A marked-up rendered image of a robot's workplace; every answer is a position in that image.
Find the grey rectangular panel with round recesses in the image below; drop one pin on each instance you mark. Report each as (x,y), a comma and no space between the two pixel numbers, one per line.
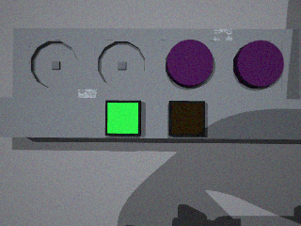
(113,83)

